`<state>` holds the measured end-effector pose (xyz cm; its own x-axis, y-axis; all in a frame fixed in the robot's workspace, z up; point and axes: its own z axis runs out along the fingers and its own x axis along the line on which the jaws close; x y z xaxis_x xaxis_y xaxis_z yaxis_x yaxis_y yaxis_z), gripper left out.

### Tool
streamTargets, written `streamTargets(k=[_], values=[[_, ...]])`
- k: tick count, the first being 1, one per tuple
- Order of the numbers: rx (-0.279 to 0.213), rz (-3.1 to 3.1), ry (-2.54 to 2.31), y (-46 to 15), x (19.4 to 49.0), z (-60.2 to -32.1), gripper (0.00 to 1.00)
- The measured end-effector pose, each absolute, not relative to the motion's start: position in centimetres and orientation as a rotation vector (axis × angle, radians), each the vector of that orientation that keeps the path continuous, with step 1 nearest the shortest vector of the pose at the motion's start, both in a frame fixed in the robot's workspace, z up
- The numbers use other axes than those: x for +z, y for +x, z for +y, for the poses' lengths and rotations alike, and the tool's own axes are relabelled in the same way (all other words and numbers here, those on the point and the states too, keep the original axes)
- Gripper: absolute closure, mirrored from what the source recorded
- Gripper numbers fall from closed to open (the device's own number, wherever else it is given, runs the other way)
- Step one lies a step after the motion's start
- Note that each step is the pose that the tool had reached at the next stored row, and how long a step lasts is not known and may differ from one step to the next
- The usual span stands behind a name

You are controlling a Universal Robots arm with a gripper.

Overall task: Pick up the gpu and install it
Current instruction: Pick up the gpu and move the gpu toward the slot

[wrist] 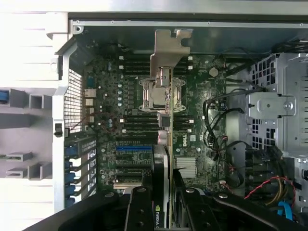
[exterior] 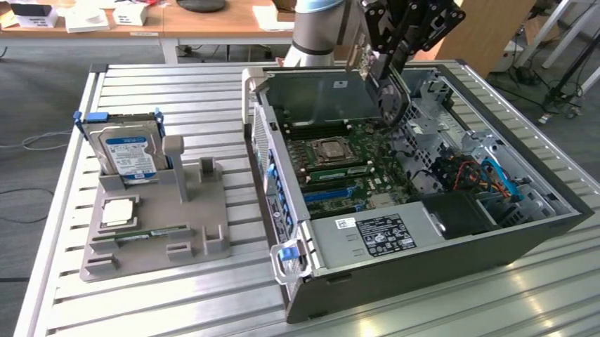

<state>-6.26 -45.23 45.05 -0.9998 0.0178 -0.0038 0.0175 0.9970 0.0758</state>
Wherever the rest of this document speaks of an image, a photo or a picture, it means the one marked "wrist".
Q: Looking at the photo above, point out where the white expansion slot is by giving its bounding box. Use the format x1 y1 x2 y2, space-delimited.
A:
113 181 143 190

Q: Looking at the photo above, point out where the silver finned chipset heatsink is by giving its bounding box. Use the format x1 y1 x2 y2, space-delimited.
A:
175 157 197 178

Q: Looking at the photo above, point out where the blue expansion slot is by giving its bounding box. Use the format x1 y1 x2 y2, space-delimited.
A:
116 145 154 152

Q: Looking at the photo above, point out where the green Dell motherboard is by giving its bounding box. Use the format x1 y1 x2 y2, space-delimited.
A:
83 54 227 194

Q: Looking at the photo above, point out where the silver CPU chip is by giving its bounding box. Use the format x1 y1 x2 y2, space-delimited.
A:
149 87 169 107

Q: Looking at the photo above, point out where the metal CPU socket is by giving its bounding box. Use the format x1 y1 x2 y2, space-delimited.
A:
138 78 186 113

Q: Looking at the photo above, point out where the grey metal disk bay cage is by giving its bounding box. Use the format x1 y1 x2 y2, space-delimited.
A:
245 52 308 157

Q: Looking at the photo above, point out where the black and grey PC case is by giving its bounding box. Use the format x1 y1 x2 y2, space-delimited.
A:
51 12 308 231

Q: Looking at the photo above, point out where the grey plastic parts rack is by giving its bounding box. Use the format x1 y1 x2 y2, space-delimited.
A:
0 88 53 180

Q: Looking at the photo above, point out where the red yellow black wire bundle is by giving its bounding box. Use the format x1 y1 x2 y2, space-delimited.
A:
244 176 296 207

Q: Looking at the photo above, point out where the blue SATA wire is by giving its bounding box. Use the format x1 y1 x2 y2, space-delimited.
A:
278 201 294 220

